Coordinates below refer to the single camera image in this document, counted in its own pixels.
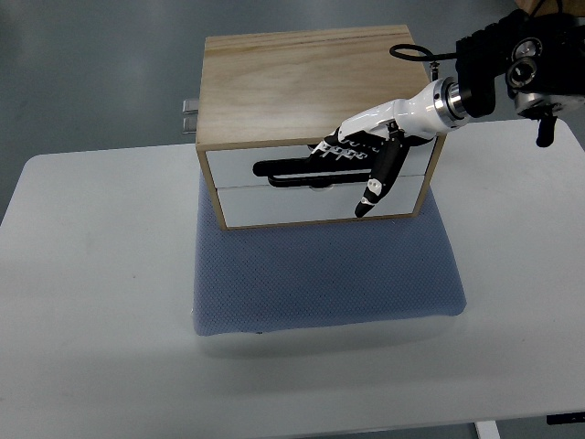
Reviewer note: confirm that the black table control panel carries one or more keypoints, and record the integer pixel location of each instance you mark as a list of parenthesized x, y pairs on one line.
[(565, 418)]

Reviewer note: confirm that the grey metal table bracket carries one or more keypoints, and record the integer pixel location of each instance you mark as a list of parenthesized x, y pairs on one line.
[(190, 115)]

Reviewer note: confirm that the white drawer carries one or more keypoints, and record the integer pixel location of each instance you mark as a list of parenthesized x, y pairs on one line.
[(233, 168), (266, 205)]

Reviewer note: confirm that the cardboard box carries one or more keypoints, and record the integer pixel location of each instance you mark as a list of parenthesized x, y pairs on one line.
[(549, 7)]

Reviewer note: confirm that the blue textured mat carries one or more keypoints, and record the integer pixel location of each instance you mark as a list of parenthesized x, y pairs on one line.
[(325, 275)]

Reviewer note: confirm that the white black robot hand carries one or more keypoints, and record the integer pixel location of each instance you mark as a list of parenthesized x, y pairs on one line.
[(388, 131)]

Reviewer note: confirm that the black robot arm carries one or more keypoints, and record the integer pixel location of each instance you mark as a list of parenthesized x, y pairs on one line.
[(541, 59)]

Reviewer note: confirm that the wooden drawer cabinet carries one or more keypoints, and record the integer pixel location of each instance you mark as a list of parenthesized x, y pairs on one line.
[(296, 88)]

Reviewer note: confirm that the white bottom drawer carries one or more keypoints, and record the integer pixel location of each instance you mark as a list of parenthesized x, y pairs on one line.
[(266, 205)]

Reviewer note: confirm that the white table leg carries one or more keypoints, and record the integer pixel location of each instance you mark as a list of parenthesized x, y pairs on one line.
[(487, 430)]

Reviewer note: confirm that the white top drawer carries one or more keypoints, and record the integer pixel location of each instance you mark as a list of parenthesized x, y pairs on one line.
[(233, 168)]

